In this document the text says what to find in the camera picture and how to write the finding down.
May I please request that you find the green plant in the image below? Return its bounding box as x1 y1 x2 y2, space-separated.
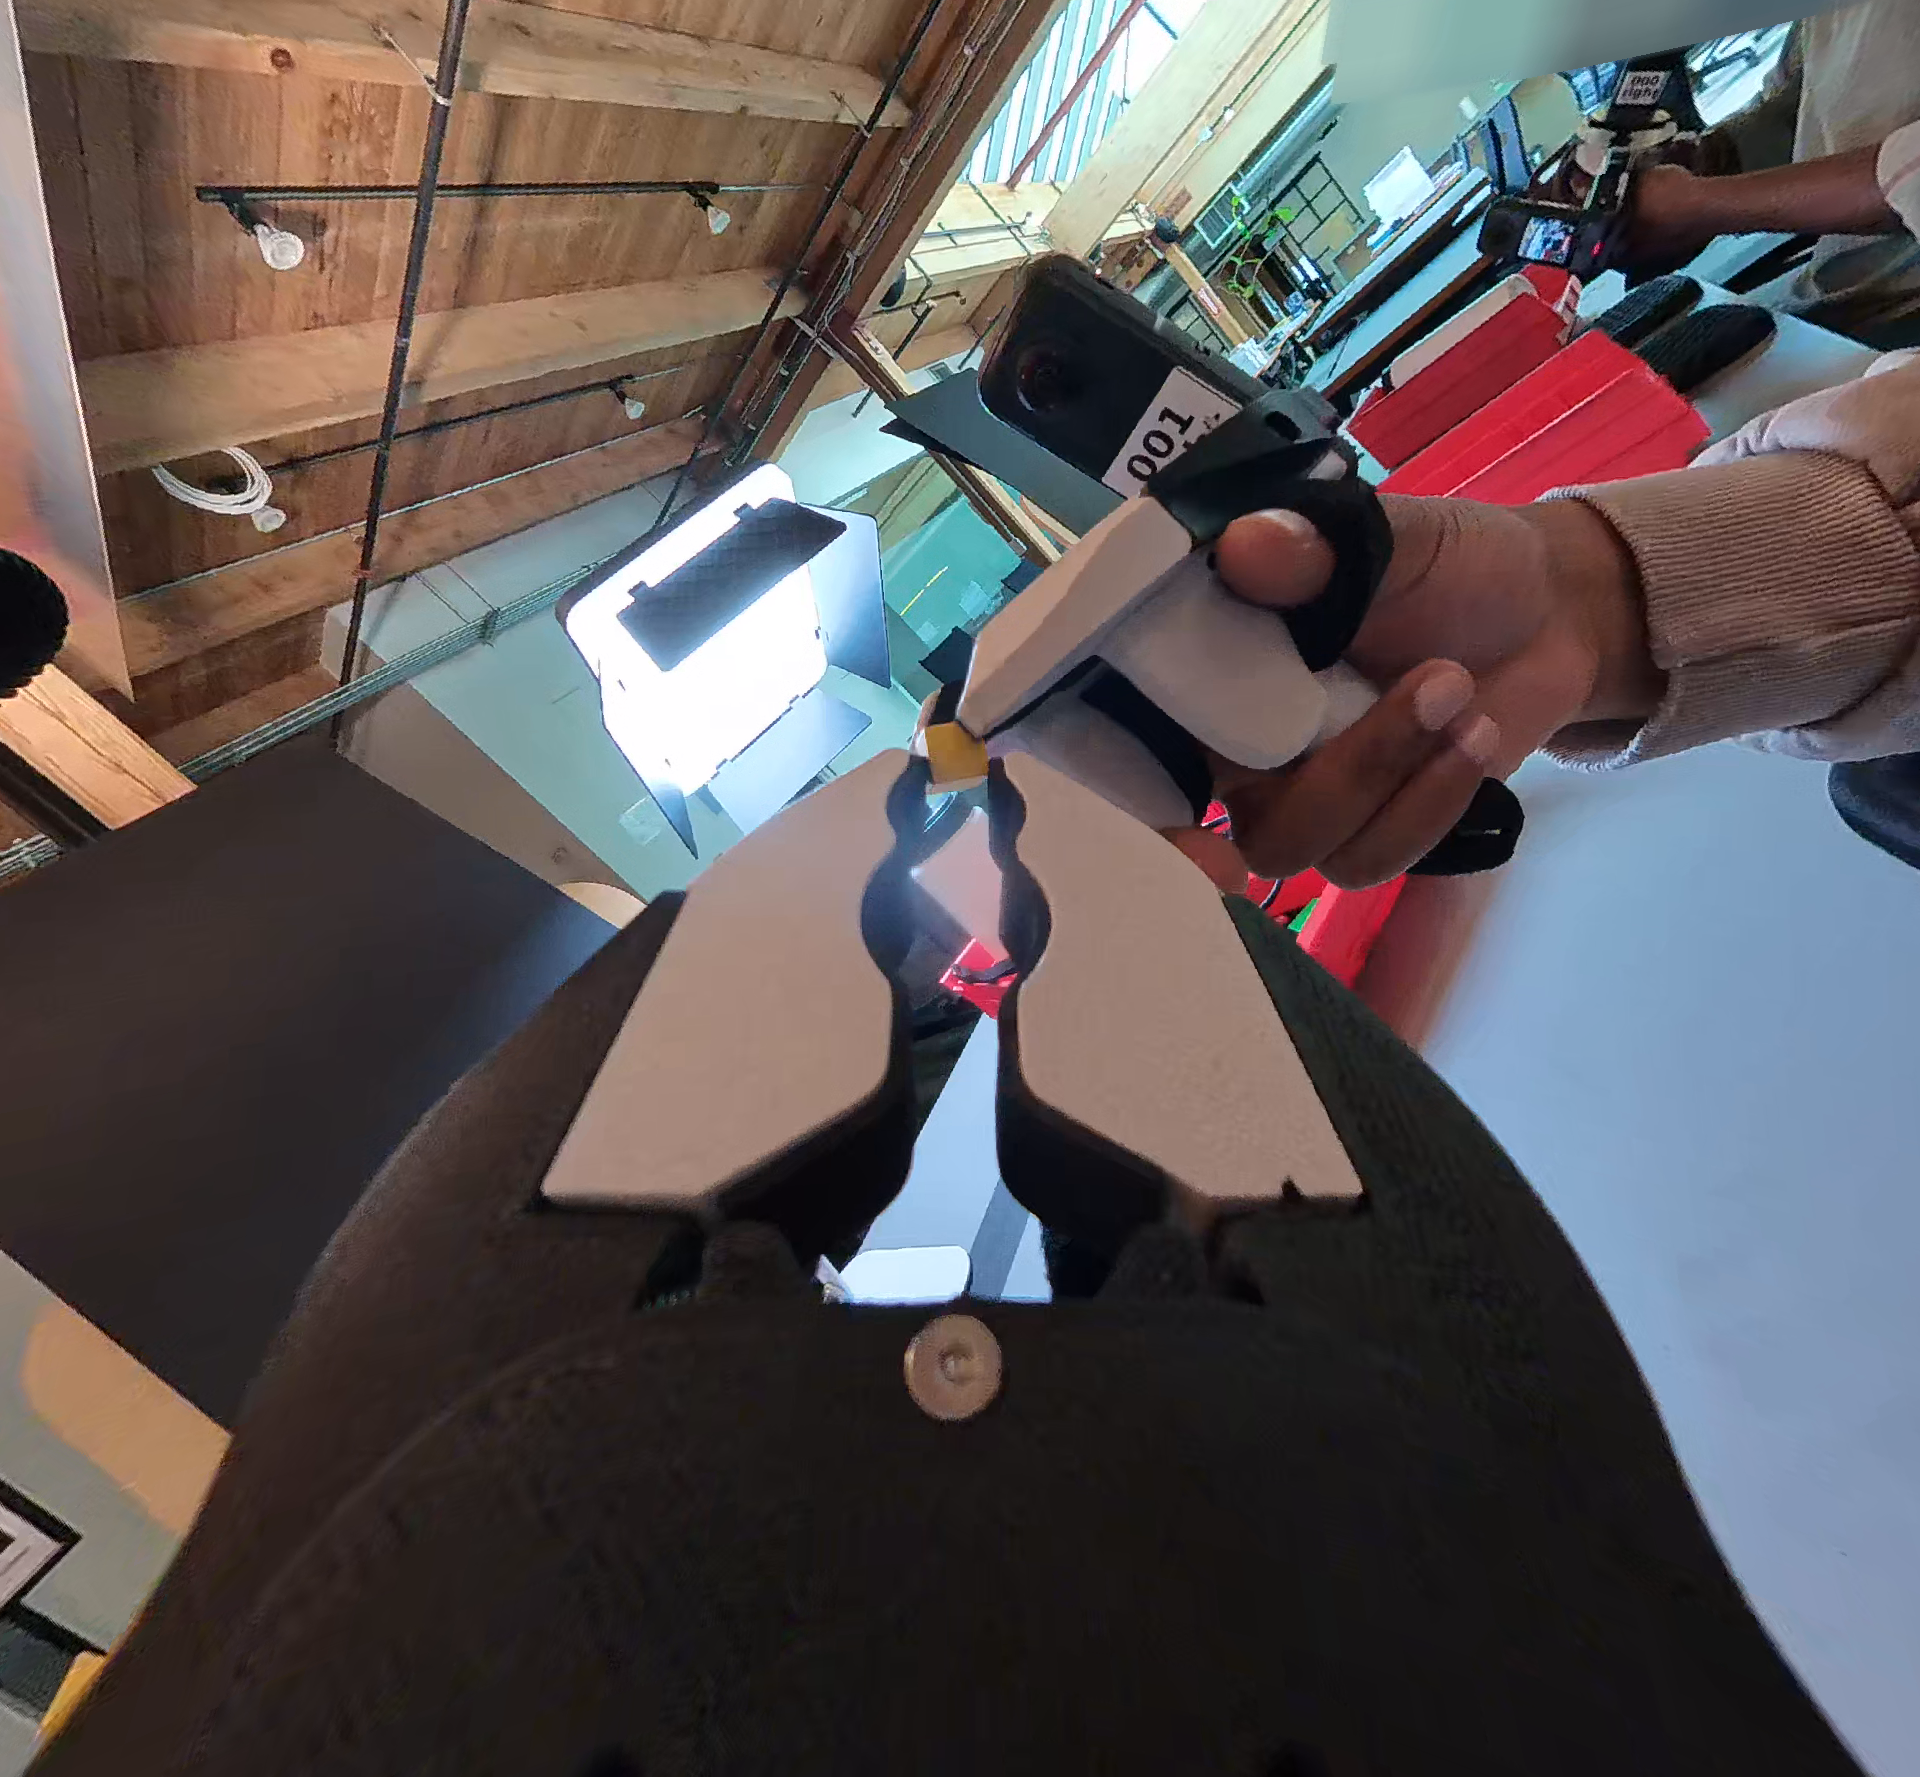
1222 190 1283 309

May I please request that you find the black floor lamp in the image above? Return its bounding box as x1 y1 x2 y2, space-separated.
0 550 72 696

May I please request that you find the person's right hand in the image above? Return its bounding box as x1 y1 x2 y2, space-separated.
1186 493 1656 895

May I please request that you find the black panel with wooden rim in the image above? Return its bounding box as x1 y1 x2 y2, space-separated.
0 739 670 1532

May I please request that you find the framed marker poster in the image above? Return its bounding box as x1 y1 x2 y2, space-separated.
0 1480 79 1618

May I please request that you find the black ribbed pad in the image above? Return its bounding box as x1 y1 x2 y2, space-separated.
1596 275 1703 346
1649 304 1778 393

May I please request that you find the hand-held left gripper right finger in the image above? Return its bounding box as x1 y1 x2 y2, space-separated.
982 757 1365 1211

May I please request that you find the black light flag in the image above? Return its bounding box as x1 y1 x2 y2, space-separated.
883 374 1084 491

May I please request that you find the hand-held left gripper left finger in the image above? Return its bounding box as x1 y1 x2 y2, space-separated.
540 751 921 1218

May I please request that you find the black conduit pipe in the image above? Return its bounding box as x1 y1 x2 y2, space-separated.
338 0 500 744

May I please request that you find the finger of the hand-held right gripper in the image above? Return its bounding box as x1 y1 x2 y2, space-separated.
958 499 1205 747
912 839 1009 979

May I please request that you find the studio light panel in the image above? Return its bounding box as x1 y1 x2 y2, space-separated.
559 460 896 862

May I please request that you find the white cable coil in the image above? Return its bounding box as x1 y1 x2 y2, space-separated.
149 446 278 522

